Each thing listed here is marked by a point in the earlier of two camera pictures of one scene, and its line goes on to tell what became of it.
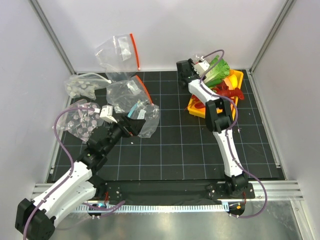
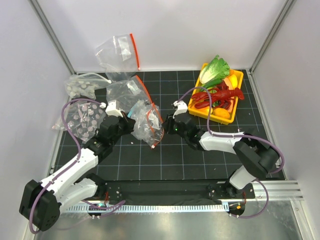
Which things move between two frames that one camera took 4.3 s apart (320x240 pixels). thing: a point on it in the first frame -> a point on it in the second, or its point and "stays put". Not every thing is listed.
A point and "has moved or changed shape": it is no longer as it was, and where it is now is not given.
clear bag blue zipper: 132,110 stays put
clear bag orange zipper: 123,95 stays put
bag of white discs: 84,84 stays put
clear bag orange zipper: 136,104 has moved or changed shape
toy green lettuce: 221,72 stays put
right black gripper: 190,65 -> 167,125
